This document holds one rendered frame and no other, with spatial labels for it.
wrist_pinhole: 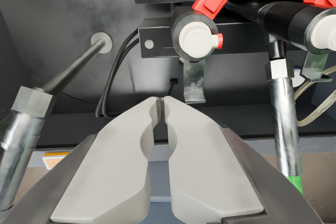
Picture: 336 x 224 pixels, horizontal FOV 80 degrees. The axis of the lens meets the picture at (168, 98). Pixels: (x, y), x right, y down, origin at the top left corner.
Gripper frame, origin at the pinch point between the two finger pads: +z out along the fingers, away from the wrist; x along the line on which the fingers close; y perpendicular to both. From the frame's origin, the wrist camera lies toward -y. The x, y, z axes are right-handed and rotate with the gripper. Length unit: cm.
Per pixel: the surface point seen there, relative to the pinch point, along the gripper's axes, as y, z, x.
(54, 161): 20.1, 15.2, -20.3
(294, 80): 12.1, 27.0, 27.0
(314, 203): 190, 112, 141
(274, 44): -1.5, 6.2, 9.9
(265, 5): -4.3, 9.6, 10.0
